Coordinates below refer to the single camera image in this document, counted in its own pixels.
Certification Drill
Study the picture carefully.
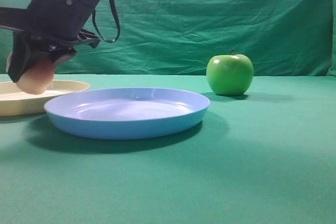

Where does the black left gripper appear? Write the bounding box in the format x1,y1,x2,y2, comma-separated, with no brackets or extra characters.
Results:
0,0,123,83

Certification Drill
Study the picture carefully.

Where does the yellow bread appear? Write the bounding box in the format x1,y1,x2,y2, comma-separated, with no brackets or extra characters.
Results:
16,56,55,95

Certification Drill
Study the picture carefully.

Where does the yellow plastic plate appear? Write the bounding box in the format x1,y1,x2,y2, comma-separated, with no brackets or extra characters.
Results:
1,80,90,116

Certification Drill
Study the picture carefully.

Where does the blue plastic plate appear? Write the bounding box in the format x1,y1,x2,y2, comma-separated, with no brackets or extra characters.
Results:
44,87,211,140

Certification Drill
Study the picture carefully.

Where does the green backdrop cloth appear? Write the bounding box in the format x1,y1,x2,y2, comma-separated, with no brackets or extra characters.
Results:
0,0,336,77

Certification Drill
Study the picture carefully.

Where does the green apple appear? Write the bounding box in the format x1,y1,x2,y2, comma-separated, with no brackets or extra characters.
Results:
206,51,254,96

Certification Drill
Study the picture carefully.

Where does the green table cloth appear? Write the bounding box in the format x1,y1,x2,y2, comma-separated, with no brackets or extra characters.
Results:
1,74,335,223

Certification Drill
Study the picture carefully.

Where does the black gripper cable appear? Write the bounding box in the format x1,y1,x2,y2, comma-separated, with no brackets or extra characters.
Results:
92,0,121,43

